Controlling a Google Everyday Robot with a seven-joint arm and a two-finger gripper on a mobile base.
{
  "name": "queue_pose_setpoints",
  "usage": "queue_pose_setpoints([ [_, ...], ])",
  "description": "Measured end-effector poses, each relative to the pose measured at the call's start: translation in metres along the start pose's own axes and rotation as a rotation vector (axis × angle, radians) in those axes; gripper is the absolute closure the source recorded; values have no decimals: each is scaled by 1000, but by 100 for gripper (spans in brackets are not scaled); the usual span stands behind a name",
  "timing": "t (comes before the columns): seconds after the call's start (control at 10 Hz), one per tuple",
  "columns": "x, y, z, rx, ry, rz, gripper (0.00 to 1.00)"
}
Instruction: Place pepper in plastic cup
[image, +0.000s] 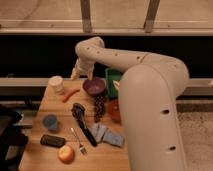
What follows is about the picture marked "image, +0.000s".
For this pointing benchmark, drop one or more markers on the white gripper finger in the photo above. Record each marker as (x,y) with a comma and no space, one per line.
(73,74)
(90,76)

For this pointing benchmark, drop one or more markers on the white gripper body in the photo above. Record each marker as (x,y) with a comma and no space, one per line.
(84,67)

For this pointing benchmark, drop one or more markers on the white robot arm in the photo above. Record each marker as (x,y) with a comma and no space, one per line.
(147,100)

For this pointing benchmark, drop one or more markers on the white paper cup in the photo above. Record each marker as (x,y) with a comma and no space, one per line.
(56,82)

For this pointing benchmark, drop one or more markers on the purple bowl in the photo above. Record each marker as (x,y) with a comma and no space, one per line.
(94,87)

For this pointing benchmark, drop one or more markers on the green plastic tray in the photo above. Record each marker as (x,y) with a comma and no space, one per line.
(112,75)

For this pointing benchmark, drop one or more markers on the dark grape bunch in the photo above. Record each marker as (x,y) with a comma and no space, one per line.
(99,108)

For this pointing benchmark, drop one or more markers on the red bowl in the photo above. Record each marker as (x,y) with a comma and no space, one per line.
(113,110)

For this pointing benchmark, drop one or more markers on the blue folded cloth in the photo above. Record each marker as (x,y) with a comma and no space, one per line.
(102,133)

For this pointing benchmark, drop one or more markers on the black rectangular case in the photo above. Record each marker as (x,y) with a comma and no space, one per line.
(52,141)

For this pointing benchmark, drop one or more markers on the silver fork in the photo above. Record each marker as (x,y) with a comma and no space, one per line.
(82,149)

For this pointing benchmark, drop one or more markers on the red yellow apple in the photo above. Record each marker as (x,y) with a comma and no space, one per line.
(66,154)

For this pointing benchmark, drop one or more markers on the black chair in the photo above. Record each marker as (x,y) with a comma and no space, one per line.
(10,135)

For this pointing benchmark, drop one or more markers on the black handled kitchen tool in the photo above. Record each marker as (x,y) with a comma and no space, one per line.
(78,112)

